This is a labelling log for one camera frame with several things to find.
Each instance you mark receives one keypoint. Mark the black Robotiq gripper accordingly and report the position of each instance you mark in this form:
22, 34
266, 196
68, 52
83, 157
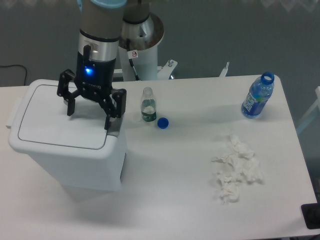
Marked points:
93, 80

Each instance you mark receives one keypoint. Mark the white trash can lid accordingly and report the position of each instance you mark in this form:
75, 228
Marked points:
45, 120

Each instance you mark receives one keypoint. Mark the white plastic trash can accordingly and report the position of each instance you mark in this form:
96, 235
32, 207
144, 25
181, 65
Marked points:
98, 169

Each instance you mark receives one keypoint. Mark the blue bottle cap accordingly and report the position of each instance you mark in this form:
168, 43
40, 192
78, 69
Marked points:
162, 122

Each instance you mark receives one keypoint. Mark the clear bottle green label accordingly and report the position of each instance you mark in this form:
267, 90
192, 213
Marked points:
148, 106

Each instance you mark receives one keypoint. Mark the crumpled white tissue upper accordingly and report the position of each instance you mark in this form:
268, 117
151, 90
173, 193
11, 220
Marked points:
244, 165

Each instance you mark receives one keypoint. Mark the crumpled white tissue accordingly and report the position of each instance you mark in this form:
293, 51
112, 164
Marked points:
229, 191
244, 165

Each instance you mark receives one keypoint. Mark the crumpled white tissue lower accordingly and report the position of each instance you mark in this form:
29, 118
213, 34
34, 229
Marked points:
229, 191

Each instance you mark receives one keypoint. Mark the blue plastic drink bottle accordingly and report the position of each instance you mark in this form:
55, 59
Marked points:
259, 93

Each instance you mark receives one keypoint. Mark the black device at edge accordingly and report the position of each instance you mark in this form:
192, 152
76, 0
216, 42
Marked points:
311, 215

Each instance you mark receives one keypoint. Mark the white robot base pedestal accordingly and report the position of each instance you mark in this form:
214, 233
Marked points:
138, 51

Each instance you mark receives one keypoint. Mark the white frame at right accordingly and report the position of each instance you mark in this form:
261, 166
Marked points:
312, 112

